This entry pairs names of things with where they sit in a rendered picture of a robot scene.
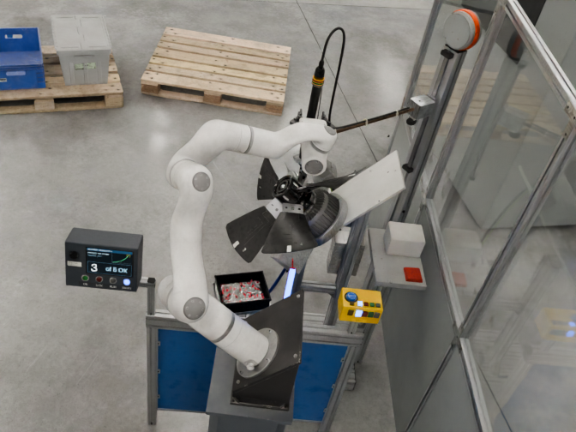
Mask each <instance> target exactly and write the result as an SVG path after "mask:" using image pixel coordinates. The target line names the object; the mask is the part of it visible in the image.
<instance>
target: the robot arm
mask: <svg viewBox="0 0 576 432"><path fill-rule="evenodd" d="M302 114H303V110H302V109H300V111H299V112H298V113H297V117H294V118H293V119H292V120H290V126H288V127H286V128H284V129H282V130H280V131H277V132H272V131H268V130H264V129H258V128H255V127H251V126H248V125H244V124H240V123H233V122H229V121H225V120H219V119H214V120H210V121H208V122H206V123H204V124H203V125H202V126H201V128H200V129H199V130H198V131H197V132H196V134H195V135H194V136H193V138H192V139H191V140H190V141H189V142H188V143H187V144H186V145H185V146H183V147H182V148H181V149H179V150H178V151H177V152H176V153H175V154H174V156H173V157H172V158H171V160H170V162H169V164H168V166H167V168H166V172H165V176H166V180H167V182H168V183H169V184H170V186H172V187H173V188H174V189H177V190H178V191H179V197H178V201H177V205H176V208H175V210H174V213H173V214H172V217H171V230H170V252H171V266H172V273H173V274H172V275H169V276H167V277H165V278H164V279H163V280H162V281H161V282H160V284H159V288H158V296H159V300H160V302H161V303H162V304H163V306H164V307H165V308H166V309H167V310H168V311H169V312H170V313H171V314H172V315H173V316H174V317H175V318H177V319H178V320H179V321H181V322H185V323H187V324H189V325H190V326H191V327H192V328H194V330H196V331H197V332H198V333H200V334H201V335H202V336H204V337H205V338H206V339H208V340H210V341H211V342H213V343H214V344H215V345H216V346H218V347H219V348H220V349H222V350H223V351H225V352H227V353H228V354H229V355H231V356H232V357H234V358H235V359H236V360H237V372H238V373H239V374H240V375H241V376H242V377H244V378H248V379H249V378H254V377H256V376H258V375H260V374H261V373H263V372H264V371H265V370H266V369H267V368H268V367H269V366H270V364H271V363H272V361H273V360H274V358H275V356H276V354H277V351H278V348H279V336H278V334H277V333H276V332H275V331H274V330H272V329H271V328H263V329H261V330H259V331H257V330H255V329H254V328H253V327H252V326H250V324H248V323H247V322H246V321H244V320H243V319H241V318H240V317H239V316H237V315H236V314H234V313H233V312H232V311H230V310H229V309H228V308H226V306H224V305H223V304H222V303H220V302H219V301H218V300H216V299H215V298H214V297H212V296H211V295H210V294H208V289H207V280H206V274H205V270H204V266H203V260H202V252H201V240H202V226H203V220H204V216H205V213H206V210H207V207H208V205H209V203H210V201H211V199H212V195H213V177H212V174H211V172H210V171H209V170H208V169H207V168H206V167H205V165H207V164H208V163H209V162H211V161H212V160H213V159H215V158H216V157H217V156H219V155H220V154H221V153H222V152H223V151H224V150H228V151H232V152H237V153H245V154H249V155H254V156H259V157H263V158H268V159H278V158H280V157H281V156H283V155H284V154H285V153H286V152H288V151H289V150H290V149H291V148H293V147H294V146H296V145H298V144H301V152H302V169H303V171H304V172H305V173H306V174H308V175H310V176H318V175H320V174H322V173H323V172H324V171H325V170H326V168H327V155H328V153H329V151H330V150H331V148H332V147H333V145H334V143H335V142H336V140H337V133H336V131H335V130H334V128H335V126H334V125H333V124H332V123H331V122H329V121H328V120H327V117H326V115H325V112H324V111H323V112H322V115H321V120H320V119H314V118H306V117H302Z"/></svg>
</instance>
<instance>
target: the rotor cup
mask: <svg viewBox="0 0 576 432"><path fill-rule="evenodd" d="M294 183H295V184H296V185H297V186H298V188H301V187H303V186H302V184H300V182H298V180H296V179H295V178H294V177H293V176H291V175H286V176H284V177H282V178H280V180H278V182H276V184H275V185H274V187H273V197H274V198H275V199H276V200H278V201H279V202H280V203H281V204H282V203H290V204H298V205H302V206H303V211H304V212H305V211H306V210H307V209H308V207H309V206H310V204H311V203H312V201H313V199H314V191H313V190H311V192H309V193H308V191H304V192H297V191H298V190H300V189H297V186H296V185H295V184H294ZM282 184H284V185H285V186H284V188H281V185H282ZM283 196H285V197H286V198H287V199H288V200H286V199H285V198H284V197H283Z"/></svg>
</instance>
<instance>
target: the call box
mask: <svg viewBox="0 0 576 432"><path fill-rule="evenodd" d="M348 292H353V293H355V294H356V295H357V299H356V300H355V301H351V302H354V304H355V305H354V306H350V301H349V300H348V299H347V298H346V295H347V293H348ZM357 302H363V303H364V302H367V303H375V304H376V303H380V304H381V307H380V308H376V305H375V306H374V307H370V305H369V306H364V304H363V306H359V305H358V303H357ZM338 309H339V320H340V321H355V322H364V323H373V324H378V322H379V320H380V318H381V314H380V316H379V318H374V317H373V318H370V317H362V316H356V312H357V310H360V311H368V312H378V313H382V311H383V308H382V300H381V292H380V291H370V290H361V289H352V288H344V287H343V288H342V289H341V292H340V294H339V300H338ZM349 309H351V310H354V313H353V315H347V313H348V310H349Z"/></svg>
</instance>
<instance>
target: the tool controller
mask: <svg viewBox="0 0 576 432"><path fill-rule="evenodd" d="M64 247H65V278H66V285H72V286H80V287H90V288H99V289H107V290H117V291H133V292H137V289H138V286H139V284H140V281H141V275H142V252H143V235H141V234H132V233H124V232H115V231H100V230H92V229H84V228H75V227H74V228H72V230H71V232H70V234H69V235H68V237H67V238H66V240H65V242H64ZM87 261H96V262H101V274H100V273H88V272H87ZM84 274H86V275H87V276H88V277H89V280H88V281H84V280H82V278H81V276H82V275H84ZM97 276H101V277H102V278H103V281H102V282H97V281H96V277H97ZM110 278H116V279H117V282H116V283H115V284H112V283H111V282H110ZM124 279H129V280H130V284H129V285H125V284H124V283H123V280H124Z"/></svg>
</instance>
